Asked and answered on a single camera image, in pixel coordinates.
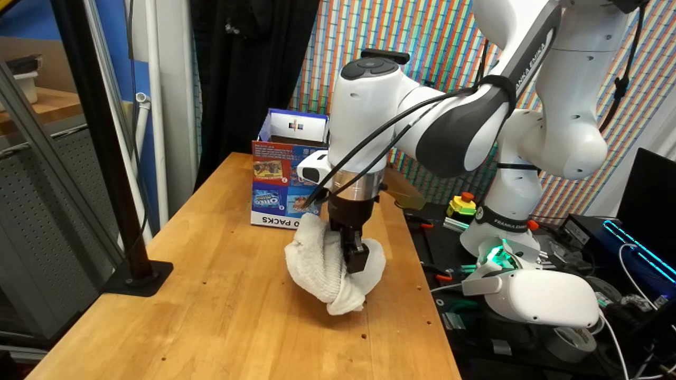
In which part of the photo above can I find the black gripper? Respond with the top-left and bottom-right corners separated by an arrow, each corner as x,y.
328,194 -> 378,275

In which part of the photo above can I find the black pole stand with base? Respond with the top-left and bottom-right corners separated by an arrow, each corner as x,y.
51,0 -> 176,298

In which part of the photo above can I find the yellow red emergency stop button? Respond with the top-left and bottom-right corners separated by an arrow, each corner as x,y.
446,191 -> 480,227

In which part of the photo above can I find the grey tape roll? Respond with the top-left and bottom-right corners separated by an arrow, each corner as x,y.
545,325 -> 599,365

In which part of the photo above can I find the aluminium frame bar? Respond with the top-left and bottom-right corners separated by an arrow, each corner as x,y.
0,62 -> 128,278

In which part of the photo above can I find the wooden workbench top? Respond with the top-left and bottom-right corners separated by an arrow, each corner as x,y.
0,86 -> 86,134

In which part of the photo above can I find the black curtain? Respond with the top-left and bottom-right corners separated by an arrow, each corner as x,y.
188,0 -> 324,189

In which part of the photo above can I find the white cloth rag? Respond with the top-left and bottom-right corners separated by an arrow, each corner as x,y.
282,211 -> 388,317

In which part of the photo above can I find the grey perforated panel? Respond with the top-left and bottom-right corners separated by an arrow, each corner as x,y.
0,126 -> 122,341

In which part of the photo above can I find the white cable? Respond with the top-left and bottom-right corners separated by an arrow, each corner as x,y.
597,241 -> 668,380

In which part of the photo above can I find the white plastic tub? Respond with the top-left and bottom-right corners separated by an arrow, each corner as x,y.
5,55 -> 44,103

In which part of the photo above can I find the black camera on boom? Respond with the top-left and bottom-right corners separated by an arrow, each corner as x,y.
359,47 -> 411,67

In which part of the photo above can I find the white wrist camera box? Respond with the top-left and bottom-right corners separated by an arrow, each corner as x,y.
293,149 -> 334,186

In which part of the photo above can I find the white VR headset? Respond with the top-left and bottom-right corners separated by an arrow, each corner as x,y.
461,237 -> 599,330

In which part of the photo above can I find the blue snack pack cardboard box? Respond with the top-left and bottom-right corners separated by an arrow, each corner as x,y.
250,105 -> 334,231

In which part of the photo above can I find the white post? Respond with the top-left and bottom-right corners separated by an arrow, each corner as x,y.
128,0 -> 172,231

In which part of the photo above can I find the blue plastic case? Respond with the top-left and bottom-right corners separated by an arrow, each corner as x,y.
590,217 -> 676,304

